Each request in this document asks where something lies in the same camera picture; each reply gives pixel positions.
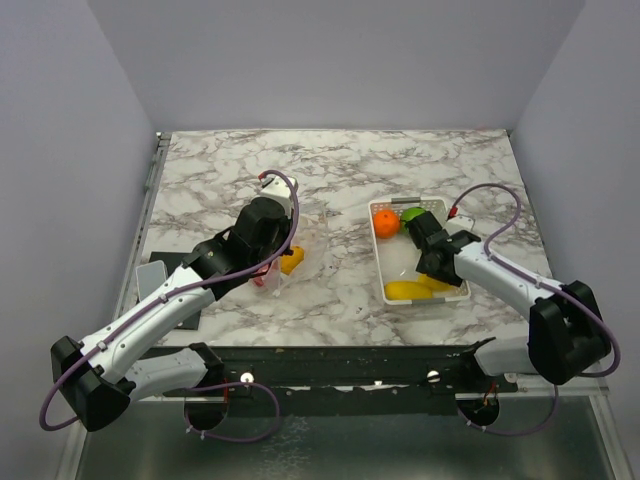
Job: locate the clear dotted zip bag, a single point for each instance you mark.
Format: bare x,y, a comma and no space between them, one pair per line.
308,247

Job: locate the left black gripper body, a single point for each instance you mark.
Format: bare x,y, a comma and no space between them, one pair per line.
267,251

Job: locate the yellow toy lemon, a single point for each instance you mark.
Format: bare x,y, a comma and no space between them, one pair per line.
433,284

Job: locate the yellow toy banana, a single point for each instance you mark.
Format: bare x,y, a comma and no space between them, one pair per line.
407,291

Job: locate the orange-yellow toy fruit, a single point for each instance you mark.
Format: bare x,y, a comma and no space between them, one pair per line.
289,262

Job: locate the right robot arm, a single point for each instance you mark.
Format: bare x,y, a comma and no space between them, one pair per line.
565,330

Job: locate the white perforated basket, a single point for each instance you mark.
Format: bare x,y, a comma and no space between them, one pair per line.
397,257

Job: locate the orange toy fruit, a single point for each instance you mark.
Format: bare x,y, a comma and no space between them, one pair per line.
386,224

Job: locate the grey rectangular box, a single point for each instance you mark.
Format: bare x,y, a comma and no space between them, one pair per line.
149,277

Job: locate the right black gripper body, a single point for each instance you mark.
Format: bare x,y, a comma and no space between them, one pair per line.
426,267

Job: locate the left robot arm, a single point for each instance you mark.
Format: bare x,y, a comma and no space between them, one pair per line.
91,374

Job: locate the green striped toy watermelon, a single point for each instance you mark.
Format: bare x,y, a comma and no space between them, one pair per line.
409,214

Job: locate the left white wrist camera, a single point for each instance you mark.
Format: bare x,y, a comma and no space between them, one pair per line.
275,188

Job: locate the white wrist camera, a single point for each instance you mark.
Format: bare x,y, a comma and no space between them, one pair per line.
275,188
457,221

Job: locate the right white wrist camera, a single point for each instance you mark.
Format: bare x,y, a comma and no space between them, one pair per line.
457,221

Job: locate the black metal base rail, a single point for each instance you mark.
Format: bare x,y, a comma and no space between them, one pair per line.
348,380

